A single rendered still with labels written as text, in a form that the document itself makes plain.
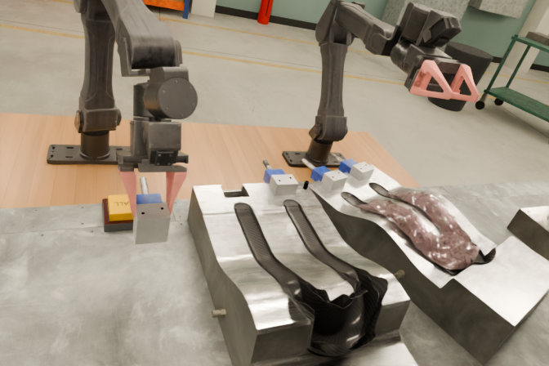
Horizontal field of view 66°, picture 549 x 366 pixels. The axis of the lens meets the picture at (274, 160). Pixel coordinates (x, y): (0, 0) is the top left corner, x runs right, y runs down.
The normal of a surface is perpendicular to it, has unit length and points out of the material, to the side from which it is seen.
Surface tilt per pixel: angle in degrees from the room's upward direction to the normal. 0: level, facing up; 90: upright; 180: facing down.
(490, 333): 90
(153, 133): 63
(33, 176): 0
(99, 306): 0
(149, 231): 92
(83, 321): 0
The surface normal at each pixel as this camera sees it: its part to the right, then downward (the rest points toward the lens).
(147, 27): 0.36, -0.65
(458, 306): -0.76, 0.18
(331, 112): 0.38, 0.07
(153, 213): 0.24, -0.81
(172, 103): 0.58, 0.11
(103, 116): 0.53, 0.58
